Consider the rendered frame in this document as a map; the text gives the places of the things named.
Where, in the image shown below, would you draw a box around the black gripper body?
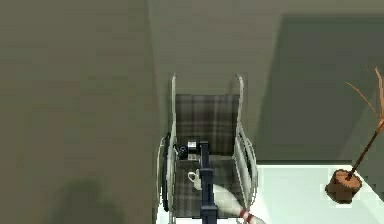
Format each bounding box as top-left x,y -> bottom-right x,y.
172,142 -> 189,161

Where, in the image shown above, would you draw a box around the white mug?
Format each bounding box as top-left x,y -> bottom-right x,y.
187,168 -> 204,192

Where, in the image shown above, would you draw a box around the plaid seat wheelchair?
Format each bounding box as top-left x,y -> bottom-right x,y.
155,72 -> 260,224

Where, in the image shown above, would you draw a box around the white bowling pin red stripes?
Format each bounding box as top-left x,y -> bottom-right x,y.
211,183 -> 268,224

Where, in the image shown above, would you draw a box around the bare twig plant brown pot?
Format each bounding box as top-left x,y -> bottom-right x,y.
324,65 -> 384,205

